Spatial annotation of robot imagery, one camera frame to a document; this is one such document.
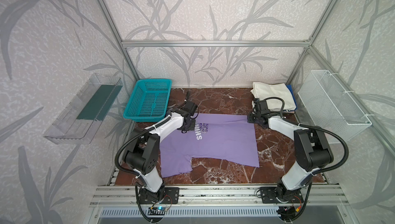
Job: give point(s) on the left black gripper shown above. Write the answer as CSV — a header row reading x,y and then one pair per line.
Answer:
x,y
190,125

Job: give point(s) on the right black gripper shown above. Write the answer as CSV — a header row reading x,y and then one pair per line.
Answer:
x,y
254,118

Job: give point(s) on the purple t-shirt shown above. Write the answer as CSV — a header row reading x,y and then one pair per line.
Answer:
x,y
217,136

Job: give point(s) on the teal plastic basket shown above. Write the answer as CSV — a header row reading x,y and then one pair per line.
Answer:
x,y
149,100

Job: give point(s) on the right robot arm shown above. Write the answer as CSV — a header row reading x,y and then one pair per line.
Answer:
x,y
312,150

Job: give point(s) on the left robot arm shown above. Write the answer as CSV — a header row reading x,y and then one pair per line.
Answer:
x,y
139,155

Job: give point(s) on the folded cream t-shirt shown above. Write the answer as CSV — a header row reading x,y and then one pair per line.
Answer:
x,y
263,91

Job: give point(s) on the folded blue t-shirt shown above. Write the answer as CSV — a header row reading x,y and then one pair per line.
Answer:
x,y
294,100

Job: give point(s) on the white wire mesh basket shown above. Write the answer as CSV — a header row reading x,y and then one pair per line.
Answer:
x,y
330,106

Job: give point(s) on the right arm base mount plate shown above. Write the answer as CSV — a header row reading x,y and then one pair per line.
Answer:
x,y
268,194

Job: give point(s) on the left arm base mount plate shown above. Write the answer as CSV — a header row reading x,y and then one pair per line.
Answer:
x,y
168,195

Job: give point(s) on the aluminium back frame bar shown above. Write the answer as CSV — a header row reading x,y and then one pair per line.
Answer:
x,y
204,43

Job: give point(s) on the clear plastic wall shelf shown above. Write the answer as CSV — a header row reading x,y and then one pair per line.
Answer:
x,y
83,116

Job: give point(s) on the aluminium front rail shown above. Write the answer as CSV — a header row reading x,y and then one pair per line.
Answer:
x,y
212,195

